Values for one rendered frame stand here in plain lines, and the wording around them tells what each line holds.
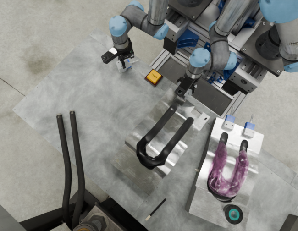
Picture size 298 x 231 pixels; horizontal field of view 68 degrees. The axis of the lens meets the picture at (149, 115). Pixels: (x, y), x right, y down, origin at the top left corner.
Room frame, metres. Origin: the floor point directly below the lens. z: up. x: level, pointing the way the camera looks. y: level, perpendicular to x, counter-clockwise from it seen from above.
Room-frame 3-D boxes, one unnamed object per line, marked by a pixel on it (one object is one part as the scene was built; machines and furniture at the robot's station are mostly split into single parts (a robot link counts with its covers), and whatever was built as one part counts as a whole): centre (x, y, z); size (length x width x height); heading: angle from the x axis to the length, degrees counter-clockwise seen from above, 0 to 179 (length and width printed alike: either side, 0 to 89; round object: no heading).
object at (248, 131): (0.29, -0.54, 0.86); 0.13 x 0.05 x 0.05; 161
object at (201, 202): (0.05, -0.40, 0.86); 0.50 x 0.26 x 0.11; 161
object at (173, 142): (0.20, -0.08, 0.92); 0.35 x 0.16 x 0.09; 144
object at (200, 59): (0.49, -0.20, 1.15); 0.09 x 0.08 x 0.11; 94
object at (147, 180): (0.19, -0.06, 0.87); 0.50 x 0.26 x 0.14; 144
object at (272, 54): (0.65, -0.59, 1.09); 0.15 x 0.15 x 0.10
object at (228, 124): (0.32, -0.43, 0.86); 0.13 x 0.05 x 0.05; 161
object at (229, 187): (0.05, -0.40, 0.90); 0.26 x 0.18 x 0.08; 161
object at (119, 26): (0.63, 0.15, 1.14); 0.09 x 0.08 x 0.11; 150
